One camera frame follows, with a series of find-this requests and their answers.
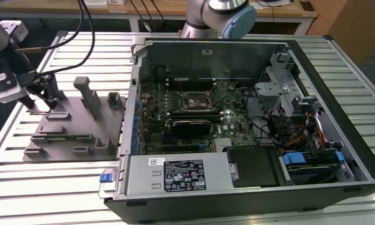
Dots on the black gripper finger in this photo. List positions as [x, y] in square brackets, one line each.
[25, 102]
[49, 91]

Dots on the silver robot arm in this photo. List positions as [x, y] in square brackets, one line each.
[218, 14]

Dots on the green RAM stick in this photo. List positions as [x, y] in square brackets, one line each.
[61, 138]

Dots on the grey parts rack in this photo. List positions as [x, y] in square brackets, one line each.
[81, 131]

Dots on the wooden desk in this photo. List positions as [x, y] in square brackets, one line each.
[49, 9]

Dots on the white cardboard box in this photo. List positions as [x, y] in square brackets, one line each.
[100, 2]

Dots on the blue plastic latch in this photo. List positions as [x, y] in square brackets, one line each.
[105, 178]

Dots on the small white box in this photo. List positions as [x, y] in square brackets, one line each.
[116, 2]

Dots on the silver power supply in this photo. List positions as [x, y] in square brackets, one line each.
[137, 173]

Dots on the black RAM slot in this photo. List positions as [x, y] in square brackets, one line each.
[194, 115]
[194, 120]
[189, 88]
[189, 85]
[194, 112]
[189, 80]

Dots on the black graphics card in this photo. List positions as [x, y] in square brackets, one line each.
[189, 128]

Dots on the black expansion slot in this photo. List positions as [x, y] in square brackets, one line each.
[180, 148]

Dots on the silver chipset heatsink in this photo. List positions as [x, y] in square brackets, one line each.
[224, 143]

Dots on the green motherboard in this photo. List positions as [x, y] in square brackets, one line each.
[242, 105]

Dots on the silver metal drive cage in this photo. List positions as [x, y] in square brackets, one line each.
[268, 93]

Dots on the black PC case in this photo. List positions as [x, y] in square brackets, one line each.
[205, 208]

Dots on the black plastic shroud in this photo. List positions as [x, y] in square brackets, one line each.
[252, 166]

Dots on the hard disk in blue carrier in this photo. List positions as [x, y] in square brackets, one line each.
[293, 159]

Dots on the black phone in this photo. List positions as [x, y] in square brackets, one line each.
[307, 5]

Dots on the wooden cabinet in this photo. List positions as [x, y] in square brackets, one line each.
[356, 30]

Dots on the white camera on black bracket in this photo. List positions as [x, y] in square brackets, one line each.
[5, 92]

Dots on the white box camera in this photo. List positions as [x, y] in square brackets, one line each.
[13, 25]

